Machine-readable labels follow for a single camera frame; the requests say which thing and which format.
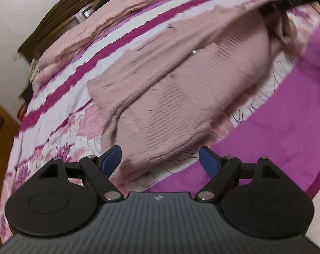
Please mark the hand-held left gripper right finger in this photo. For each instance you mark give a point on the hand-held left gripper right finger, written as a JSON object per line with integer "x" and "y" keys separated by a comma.
{"x": 209, "y": 160}

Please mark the yellow wooden wardrobe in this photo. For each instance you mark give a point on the yellow wooden wardrobe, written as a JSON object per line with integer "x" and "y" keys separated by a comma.
{"x": 1, "y": 153}

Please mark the pink knitted sweater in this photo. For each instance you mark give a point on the pink knitted sweater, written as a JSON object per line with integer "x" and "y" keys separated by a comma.
{"x": 189, "y": 84}

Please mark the floral striped bedsheet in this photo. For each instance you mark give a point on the floral striped bedsheet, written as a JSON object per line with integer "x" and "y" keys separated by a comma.
{"x": 276, "y": 116}

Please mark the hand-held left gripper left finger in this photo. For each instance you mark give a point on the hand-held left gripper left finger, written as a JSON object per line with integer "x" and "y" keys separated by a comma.
{"x": 112, "y": 158}

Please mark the dark wooden headboard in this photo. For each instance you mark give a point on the dark wooden headboard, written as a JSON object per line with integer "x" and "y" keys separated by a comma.
{"x": 54, "y": 18}

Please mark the pink ruffled quilt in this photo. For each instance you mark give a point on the pink ruffled quilt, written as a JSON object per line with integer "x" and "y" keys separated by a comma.
{"x": 107, "y": 16}

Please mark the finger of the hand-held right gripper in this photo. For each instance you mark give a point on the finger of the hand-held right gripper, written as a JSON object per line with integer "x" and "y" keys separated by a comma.
{"x": 272, "y": 7}

